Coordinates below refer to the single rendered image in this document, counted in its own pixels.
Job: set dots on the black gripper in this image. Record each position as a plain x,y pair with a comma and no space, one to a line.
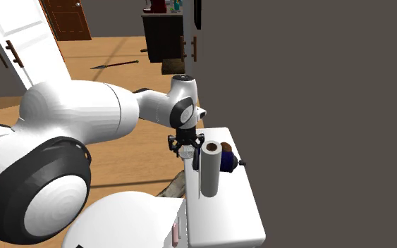
186,134

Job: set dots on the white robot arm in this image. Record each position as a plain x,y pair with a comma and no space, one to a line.
71,110

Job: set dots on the small white mesh object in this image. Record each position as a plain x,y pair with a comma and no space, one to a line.
186,153

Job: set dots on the white paper towel roll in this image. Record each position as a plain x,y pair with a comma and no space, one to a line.
210,171

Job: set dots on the brown round object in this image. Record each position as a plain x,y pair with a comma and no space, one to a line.
226,147

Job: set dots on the dark blue round kettle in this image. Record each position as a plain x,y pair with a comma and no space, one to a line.
228,162

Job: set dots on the brown floor mat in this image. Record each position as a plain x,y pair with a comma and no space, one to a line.
174,187

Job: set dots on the brown box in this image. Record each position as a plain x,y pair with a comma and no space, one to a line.
172,67

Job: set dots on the long dark spear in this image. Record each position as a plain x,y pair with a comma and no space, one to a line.
115,64

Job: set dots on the dark cabinet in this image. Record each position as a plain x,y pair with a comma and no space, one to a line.
162,37

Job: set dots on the brown wooden door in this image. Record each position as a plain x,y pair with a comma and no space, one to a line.
69,20

